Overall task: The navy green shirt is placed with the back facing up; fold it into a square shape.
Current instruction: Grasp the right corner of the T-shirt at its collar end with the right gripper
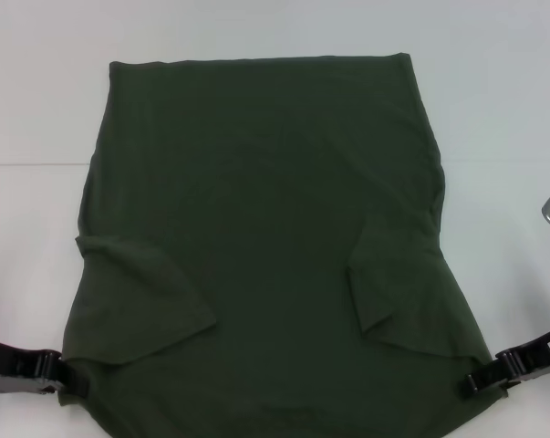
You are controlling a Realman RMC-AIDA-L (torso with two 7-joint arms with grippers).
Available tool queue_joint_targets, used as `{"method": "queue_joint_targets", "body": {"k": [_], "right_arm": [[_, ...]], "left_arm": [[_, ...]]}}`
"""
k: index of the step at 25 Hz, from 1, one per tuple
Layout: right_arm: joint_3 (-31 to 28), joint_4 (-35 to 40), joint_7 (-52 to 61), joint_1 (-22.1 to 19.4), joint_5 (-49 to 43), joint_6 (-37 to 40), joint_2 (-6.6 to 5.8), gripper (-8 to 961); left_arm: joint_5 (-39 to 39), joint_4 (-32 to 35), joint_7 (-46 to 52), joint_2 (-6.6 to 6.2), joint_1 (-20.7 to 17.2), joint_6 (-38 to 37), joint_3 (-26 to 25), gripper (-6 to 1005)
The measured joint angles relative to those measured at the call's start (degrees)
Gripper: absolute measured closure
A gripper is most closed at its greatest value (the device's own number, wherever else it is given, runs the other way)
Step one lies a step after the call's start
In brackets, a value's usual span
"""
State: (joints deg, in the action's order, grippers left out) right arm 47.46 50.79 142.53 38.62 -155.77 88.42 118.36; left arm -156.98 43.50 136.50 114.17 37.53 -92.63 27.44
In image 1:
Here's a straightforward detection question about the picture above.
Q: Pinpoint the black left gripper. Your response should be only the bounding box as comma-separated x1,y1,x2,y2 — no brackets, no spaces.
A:
0,336,92,398

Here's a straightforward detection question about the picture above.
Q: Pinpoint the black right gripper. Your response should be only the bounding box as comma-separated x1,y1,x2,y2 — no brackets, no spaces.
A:
459,325,550,398

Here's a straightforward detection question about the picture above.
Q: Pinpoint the dark green t-shirt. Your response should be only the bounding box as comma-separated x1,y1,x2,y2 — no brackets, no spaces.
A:
55,53,495,438

